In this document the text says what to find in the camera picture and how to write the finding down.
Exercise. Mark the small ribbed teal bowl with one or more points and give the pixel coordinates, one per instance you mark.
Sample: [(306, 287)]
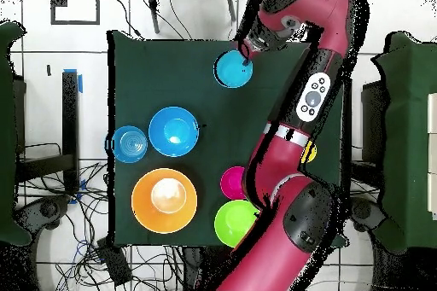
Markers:
[(232, 71)]

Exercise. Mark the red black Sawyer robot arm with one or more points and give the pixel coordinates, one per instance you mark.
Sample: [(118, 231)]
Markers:
[(283, 168)]

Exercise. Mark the white boxes stack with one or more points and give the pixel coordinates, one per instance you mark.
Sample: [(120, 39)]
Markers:
[(433, 154)]

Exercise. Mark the dark green tablecloth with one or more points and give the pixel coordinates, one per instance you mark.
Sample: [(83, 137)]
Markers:
[(170, 76)]

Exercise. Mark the large blue bowl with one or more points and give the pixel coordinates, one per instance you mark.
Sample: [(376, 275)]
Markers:
[(174, 132)]

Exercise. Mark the yellow cup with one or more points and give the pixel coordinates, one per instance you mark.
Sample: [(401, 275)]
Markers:
[(310, 152)]

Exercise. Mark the pink red bowl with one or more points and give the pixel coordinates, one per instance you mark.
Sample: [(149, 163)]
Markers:
[(232, 183)]

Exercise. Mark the black equipment stand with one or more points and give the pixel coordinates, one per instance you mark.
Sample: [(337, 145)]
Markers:
[(374, 123)]

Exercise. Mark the shallow blue bowl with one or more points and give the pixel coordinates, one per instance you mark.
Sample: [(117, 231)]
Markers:
[(129, 144)]

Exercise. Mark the green bowl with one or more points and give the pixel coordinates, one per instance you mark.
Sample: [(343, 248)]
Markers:
[(232, 222)]

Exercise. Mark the large yellow bowl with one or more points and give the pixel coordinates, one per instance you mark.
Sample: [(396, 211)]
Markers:
[(143, 202)]

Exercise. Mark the green cloth side table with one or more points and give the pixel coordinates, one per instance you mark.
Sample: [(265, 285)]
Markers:
[(6, 134), (409, 134)]

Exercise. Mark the black stand bar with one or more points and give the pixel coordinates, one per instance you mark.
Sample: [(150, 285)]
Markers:
[(70, 117)]

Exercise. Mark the black power box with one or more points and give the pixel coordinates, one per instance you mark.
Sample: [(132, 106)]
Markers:
[(114, 263)]

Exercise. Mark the dark grey chair with knob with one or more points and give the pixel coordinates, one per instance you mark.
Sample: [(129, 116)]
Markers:
[(49, 209)]

